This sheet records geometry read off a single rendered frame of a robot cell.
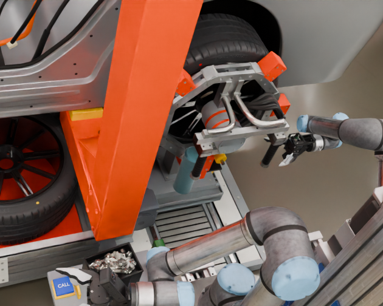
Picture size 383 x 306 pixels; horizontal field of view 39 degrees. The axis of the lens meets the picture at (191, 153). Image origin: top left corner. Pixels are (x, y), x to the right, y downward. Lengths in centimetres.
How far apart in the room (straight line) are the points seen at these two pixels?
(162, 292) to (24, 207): 110
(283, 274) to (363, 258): 22
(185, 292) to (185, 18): 71
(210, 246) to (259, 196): 183
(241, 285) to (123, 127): 61
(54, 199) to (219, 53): 93
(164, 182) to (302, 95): 152
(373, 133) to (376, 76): 254
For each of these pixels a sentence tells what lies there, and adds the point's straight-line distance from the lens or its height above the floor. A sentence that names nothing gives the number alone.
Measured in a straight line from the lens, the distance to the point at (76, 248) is 250.
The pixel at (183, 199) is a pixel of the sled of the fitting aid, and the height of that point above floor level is 15.
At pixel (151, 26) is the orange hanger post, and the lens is 145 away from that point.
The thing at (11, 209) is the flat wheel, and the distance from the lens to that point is 240.
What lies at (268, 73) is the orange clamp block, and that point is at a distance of 230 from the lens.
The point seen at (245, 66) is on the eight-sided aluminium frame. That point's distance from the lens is 227.
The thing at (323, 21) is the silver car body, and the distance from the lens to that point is 261.
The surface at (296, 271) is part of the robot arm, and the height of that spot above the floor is 146.
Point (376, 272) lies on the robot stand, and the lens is 141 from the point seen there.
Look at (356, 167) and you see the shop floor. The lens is 377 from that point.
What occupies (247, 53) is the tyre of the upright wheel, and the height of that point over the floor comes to 115.
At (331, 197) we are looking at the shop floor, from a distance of 352.
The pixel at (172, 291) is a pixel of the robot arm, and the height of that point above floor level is 125.
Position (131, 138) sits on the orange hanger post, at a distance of 178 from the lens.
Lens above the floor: 254
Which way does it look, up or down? 49 degrees down
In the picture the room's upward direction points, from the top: 21 degrees clockwise
